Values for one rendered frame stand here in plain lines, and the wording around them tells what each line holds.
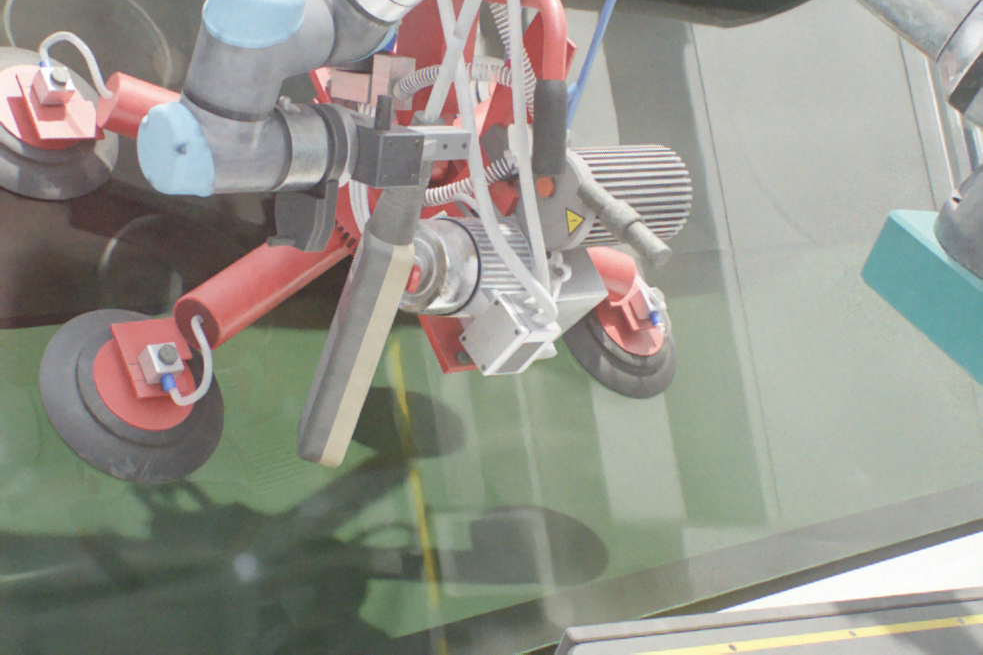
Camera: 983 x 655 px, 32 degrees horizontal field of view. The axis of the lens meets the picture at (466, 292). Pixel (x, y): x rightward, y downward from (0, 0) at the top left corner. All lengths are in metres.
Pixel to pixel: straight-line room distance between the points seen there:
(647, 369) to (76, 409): 0.87
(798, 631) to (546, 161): 0.53
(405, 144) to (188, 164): 0.20
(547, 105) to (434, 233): 0.24
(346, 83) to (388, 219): 0.33
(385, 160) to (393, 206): 0.27
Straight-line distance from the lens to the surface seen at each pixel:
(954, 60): 1.12
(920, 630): 1.89
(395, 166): 1.50
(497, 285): 1.92
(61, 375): 1.93
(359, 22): 1.47
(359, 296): 1.78
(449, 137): 1.60
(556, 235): 1.94
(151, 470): 1.92
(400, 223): 1.76
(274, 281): 1.98
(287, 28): 1.39
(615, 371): 2.40
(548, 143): 1.70
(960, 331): 1.27
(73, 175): 2.09
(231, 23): 1.38
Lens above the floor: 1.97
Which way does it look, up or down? 27 degrees down
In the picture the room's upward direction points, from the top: 21 degrees clockwise
